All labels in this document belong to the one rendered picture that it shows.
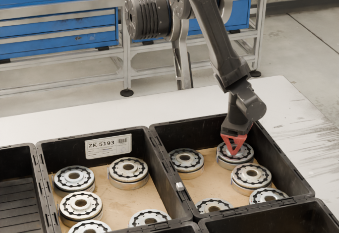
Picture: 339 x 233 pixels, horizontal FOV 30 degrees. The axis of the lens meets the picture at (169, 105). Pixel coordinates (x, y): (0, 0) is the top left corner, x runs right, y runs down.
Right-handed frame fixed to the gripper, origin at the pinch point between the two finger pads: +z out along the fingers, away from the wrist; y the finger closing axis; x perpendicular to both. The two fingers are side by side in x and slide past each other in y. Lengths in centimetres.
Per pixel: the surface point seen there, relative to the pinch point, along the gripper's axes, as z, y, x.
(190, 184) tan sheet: 4.0, -14.8, 7.9
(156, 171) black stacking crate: -1.3, -19.2, 15.6
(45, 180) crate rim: -6, -38, 36
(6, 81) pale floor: 86, 142, 176
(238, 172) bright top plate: 0.9, -9.3, -3.3
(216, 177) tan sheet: 4.1, -9.4, 2.5
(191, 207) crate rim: -6.0, -34.7, 1.1
